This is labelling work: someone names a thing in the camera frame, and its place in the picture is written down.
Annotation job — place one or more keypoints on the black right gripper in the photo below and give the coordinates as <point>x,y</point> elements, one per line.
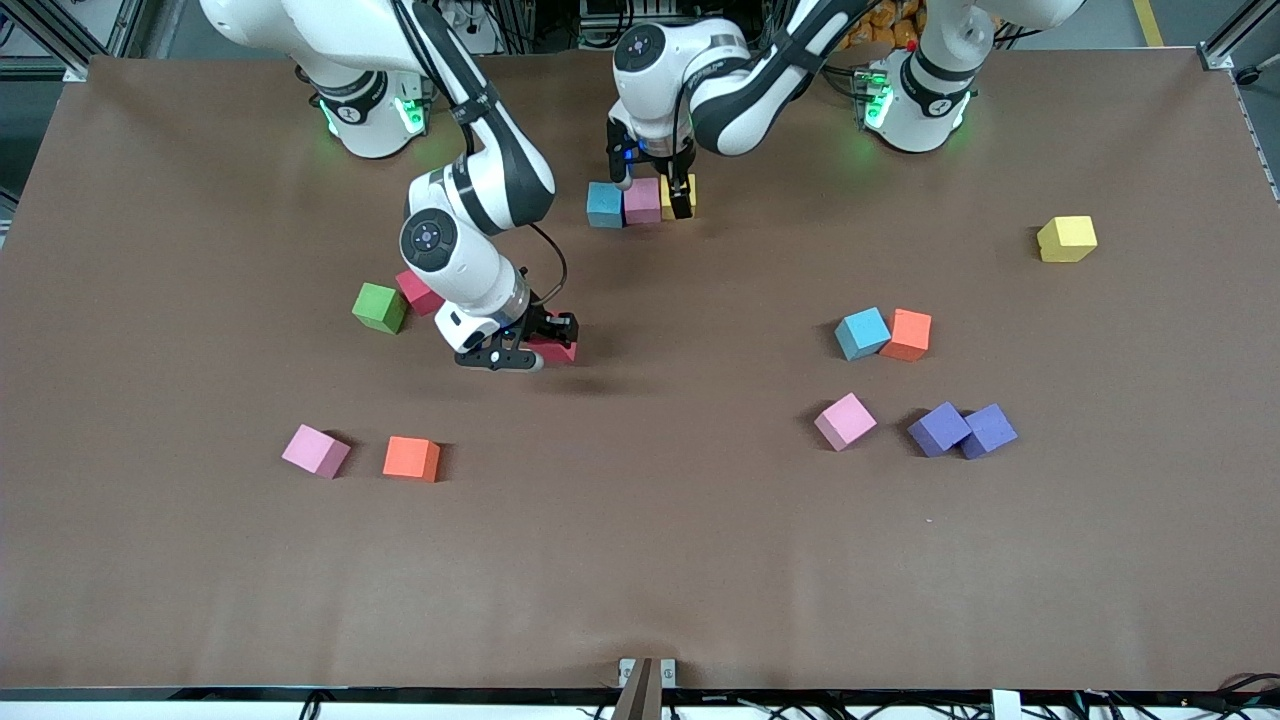
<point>541,326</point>

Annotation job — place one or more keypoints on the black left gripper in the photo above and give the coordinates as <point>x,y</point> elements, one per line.
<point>657,158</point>

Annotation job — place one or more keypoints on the yellow foam cube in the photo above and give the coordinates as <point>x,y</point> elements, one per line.
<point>666,190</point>
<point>1067,240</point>

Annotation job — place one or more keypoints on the red foam cube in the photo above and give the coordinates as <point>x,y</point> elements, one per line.
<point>558,353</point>
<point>415,295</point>

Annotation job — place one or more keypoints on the blue foam cube with scribble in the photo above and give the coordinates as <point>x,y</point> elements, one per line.
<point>604,205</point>

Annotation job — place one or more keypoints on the orange foam cube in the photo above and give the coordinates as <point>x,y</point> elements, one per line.
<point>912,335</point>
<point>410,458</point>

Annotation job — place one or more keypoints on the pink foam cube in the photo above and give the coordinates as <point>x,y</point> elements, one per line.
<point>315,450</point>
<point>642,200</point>
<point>845,420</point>

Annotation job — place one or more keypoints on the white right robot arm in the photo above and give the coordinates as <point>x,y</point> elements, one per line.
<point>430,240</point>

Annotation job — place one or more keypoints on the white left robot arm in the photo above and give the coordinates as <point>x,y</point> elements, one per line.
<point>740,90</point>

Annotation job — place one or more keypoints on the green foam cube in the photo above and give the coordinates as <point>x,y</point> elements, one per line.
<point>378,305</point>

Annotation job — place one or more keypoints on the brown table cover mat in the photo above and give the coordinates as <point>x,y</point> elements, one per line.
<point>640,560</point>

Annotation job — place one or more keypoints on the orange mesh bags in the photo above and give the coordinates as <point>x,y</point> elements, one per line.
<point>885,25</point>

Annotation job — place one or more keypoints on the purple foam cube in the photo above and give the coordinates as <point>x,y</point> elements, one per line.
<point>992,432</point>
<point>938,428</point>

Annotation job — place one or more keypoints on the small white box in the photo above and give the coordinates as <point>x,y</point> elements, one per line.
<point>1006,706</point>

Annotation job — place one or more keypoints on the black caster wheel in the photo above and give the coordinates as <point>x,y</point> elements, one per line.
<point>1250,74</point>

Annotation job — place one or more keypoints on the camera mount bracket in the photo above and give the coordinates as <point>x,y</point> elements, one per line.
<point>640,690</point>

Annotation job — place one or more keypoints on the aluminium frame profile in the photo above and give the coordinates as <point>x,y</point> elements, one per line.
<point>118,25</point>
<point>1235,30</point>

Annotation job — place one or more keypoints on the aluminium table side rail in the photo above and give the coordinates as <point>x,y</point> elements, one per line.
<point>1262,140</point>

